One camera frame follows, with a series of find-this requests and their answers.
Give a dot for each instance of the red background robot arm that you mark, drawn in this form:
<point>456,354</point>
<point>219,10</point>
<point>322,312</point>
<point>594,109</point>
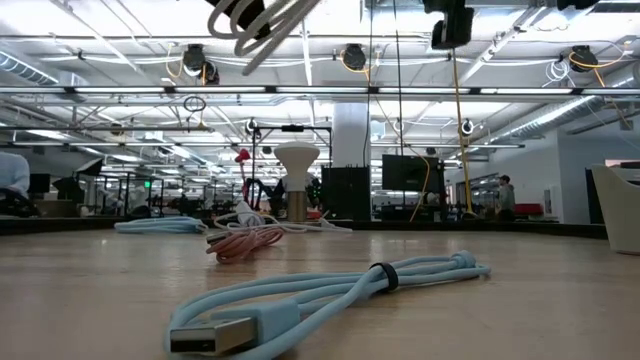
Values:
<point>243,156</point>

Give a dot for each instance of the person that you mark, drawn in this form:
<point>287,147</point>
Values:
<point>506,197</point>
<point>12,175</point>

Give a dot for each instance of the black background rig frame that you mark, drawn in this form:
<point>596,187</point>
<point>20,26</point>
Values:
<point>292,128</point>

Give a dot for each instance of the black background monitor screen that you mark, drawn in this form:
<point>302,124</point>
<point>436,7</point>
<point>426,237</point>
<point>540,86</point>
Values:
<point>407,172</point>

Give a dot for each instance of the silver ceiling air duct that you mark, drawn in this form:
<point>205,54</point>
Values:
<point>30,70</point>
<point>550,117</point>

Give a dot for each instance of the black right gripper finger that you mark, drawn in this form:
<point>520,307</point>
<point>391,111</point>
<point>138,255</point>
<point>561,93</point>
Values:
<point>452,30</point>

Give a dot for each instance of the white mushroom table lamp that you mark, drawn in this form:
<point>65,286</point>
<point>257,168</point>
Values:
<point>296,155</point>

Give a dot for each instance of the translucent white plastic container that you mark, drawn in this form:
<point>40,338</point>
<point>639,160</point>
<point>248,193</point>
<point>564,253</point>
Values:
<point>620,210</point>

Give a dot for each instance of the small black ceiling reel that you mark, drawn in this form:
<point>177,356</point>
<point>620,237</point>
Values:
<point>467,127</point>
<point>251,126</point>

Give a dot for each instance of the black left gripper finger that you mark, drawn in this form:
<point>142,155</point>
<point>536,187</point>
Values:
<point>254,12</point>

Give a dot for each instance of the white building column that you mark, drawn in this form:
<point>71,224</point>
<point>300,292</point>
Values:
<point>350,135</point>

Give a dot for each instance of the long ceiling light bar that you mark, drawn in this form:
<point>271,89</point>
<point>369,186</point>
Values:
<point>320,90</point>

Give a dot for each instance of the dark background monitor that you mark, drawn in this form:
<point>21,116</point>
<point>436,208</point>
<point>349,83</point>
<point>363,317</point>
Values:
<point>40,183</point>

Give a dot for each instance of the large black background box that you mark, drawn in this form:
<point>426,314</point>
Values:
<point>347,195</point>

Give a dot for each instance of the red low background object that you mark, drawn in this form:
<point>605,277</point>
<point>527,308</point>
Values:
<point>530,210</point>

